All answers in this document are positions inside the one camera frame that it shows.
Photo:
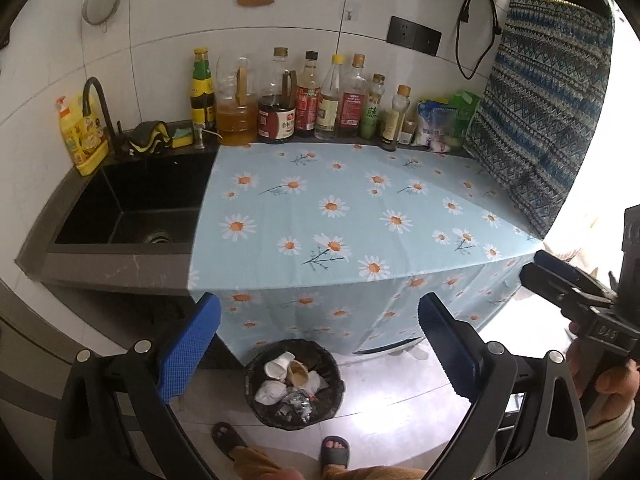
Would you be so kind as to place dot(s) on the clear plastic bag wad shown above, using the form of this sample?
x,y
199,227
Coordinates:
x,y
315,383

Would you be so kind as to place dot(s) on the left black slipper foot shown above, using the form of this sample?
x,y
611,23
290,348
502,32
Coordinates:
x,y
227,439

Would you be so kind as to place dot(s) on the black wall socket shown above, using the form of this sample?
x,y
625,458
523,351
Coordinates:
x,y
413,36

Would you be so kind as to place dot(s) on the green snack bag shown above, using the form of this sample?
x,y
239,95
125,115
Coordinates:
x,y
465,104

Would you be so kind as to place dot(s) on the right black slipper foot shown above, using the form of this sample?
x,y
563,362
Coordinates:
x,y
334,452

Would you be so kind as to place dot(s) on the yellow green sponge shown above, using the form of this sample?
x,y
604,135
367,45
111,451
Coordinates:
x,y
182,138

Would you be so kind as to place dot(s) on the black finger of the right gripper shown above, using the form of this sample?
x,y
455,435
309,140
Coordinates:
x,y
576,293

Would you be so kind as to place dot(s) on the soy sauce jug white label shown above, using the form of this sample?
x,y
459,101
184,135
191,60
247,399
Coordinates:
x,y
276,103

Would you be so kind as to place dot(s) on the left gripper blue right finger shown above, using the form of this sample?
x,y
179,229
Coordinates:
x,y
455,345

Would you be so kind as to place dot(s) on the yellow dish soap bottle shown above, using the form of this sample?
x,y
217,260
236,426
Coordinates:
x,y
84,136

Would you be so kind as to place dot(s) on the green cap sauce bottle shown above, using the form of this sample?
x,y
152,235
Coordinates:
x,y
202,98

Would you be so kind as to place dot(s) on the red label sauce bottle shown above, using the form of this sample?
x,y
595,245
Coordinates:
x,y
307,93

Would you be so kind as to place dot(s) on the small brown spice jar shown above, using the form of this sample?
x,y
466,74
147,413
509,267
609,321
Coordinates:
x,y
407,131

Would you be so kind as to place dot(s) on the beige right sleeve forearm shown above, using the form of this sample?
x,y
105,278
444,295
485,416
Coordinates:
x,y
606,441

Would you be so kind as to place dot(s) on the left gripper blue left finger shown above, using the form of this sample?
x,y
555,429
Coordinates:
x,y
183,351

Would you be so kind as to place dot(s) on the dark bottle red label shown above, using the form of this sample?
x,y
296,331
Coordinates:
x,y
354,91

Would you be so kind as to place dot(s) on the silver foil bag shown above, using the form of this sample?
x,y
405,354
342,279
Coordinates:
x,y
296,405

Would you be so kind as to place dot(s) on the sesame oil glass bottle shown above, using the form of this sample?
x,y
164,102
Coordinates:
x,y
395,117

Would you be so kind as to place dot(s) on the black kitchen sink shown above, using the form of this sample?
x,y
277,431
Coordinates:
x,y
150,206

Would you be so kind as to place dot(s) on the metal mesh strainer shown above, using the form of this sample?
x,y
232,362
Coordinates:
x,y
98,12

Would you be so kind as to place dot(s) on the patterned blue woven cloth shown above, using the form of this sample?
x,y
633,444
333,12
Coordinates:
x,y
540,109

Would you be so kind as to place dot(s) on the clear vinegar bottle yellow label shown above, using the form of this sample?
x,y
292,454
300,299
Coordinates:
x,y
329,100

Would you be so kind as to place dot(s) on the black trash bin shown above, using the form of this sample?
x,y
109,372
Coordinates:
x,y
326,402

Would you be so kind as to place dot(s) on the white blue salt bag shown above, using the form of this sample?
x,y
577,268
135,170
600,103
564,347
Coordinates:
x,y
434,126

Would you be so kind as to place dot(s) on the large cooking oil jug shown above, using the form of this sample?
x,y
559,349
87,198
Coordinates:
x,y
236,100

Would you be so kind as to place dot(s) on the black slipper foot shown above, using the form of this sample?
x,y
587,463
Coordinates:
x,y
334,452
227,439

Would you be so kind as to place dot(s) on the daisy print blue tablecloth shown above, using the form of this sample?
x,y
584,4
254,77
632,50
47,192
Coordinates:
x,y
337,243

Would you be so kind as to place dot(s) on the black kitchen faucet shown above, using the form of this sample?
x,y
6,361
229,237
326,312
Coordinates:
x,y
93,85

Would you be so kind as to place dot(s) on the black yellow dish cloth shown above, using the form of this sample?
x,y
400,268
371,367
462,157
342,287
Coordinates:
x,y
148,138

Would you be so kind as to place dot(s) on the person's right hand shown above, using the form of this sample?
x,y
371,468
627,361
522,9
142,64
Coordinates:
x,y
618,384

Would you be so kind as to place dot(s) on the green pepper oil bottle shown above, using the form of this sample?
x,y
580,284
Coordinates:
x,y
369,117

